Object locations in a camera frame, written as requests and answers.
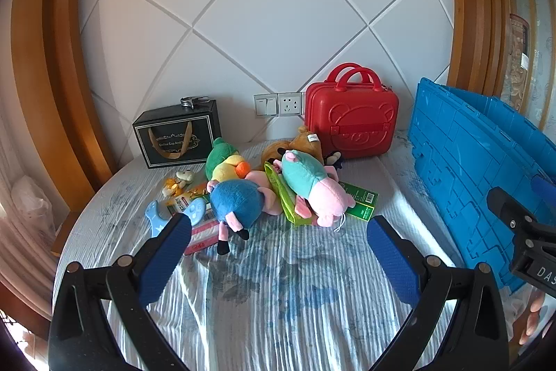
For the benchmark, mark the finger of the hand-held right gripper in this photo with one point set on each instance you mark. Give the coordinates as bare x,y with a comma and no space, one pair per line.
545,188
508,208

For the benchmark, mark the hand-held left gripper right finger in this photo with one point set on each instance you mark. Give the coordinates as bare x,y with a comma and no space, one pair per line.
391,262

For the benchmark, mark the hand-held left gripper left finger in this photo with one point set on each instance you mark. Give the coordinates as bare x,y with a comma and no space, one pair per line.
167,253

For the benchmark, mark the pink white carton box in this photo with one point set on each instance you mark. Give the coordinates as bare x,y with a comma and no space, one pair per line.
204,234

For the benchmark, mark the blue plastic crate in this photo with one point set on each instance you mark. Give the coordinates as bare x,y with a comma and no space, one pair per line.
460,162

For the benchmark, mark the white bear with orange ribbon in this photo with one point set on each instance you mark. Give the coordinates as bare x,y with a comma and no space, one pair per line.
184,176

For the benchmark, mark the pink pig plush blue body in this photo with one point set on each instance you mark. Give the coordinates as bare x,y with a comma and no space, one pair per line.
236,201

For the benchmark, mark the green yellow duck plush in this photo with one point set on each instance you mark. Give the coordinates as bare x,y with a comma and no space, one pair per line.
223,164

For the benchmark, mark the pink pig plush teal dress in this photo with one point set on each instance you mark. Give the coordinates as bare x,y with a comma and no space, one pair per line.
304,175

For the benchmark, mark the person's right hand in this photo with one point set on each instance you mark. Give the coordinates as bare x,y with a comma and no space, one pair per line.
536,319

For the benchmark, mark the light blue plastic toy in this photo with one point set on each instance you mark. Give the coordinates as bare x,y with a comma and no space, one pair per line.
155,214

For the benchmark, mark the black gift box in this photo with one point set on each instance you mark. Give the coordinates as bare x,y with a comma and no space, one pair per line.
173,136

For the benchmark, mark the bright green pouch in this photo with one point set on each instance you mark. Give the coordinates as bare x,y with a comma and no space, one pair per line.
286,201

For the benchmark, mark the wooden frosted glass partition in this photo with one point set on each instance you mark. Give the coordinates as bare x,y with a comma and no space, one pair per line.
538,49

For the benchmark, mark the rolled patterned carpet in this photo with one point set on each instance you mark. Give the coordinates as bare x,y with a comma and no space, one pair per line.
519,49

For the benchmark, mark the brown plush bear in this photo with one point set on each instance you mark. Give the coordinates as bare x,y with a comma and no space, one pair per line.
304,143

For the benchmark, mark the red bear-embossed suitcase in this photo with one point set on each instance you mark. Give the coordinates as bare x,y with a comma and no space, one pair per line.
352,119

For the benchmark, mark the silver metal clip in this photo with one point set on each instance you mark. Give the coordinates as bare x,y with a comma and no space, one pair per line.
193,101

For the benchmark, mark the white wall socket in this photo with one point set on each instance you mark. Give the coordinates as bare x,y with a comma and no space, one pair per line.
289,104

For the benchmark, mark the wooden wall trim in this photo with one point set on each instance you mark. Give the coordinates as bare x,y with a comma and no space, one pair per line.
47,49
473,6

